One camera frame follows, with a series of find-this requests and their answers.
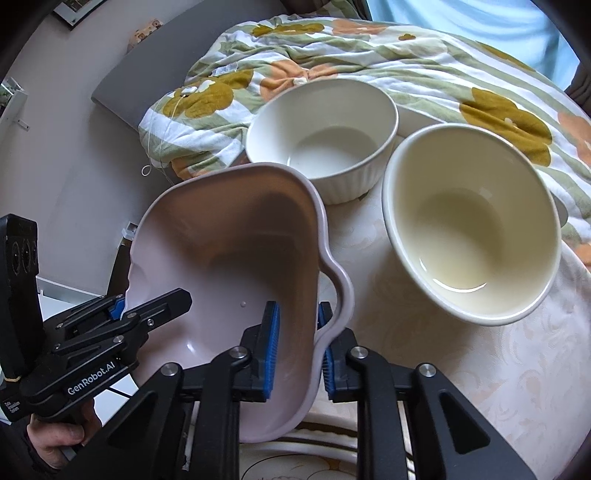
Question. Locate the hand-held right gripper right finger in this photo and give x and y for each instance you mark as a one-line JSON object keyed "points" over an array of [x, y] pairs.
{"points": [[328, 369]]}

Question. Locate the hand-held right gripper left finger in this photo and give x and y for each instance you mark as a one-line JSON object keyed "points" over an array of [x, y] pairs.
{"points": [[270, 350]]}

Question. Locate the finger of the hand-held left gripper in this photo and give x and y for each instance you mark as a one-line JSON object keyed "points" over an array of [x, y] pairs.
{"points": [[157, 309], [115, 308]]}

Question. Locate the person's left hand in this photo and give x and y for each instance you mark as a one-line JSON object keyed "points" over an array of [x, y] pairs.
{"points": [[60, 438]]}

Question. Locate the cream round bowl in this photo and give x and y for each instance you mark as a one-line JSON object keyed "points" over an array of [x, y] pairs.
{"points": [[461, 221]]}

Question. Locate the grey padded headboard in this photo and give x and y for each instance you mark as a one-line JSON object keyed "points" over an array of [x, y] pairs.
{"points": [[138, 78]]}

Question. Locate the white ribbed bowl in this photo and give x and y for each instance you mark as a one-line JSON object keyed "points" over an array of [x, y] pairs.
{"points": [[323, 110]]}

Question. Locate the floral striped blanket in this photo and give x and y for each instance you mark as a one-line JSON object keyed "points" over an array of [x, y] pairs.
{"points": [[415, 60]]}

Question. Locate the light blue cloth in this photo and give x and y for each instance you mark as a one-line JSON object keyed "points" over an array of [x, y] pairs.
{"points": [[485, 27]]}

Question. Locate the brown curtain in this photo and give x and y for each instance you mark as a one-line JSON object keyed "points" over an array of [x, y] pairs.
{"points": [[582, 87]]}

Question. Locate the framed wall picture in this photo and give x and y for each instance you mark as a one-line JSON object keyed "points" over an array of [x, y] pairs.
{"points": [[76, 11]]}

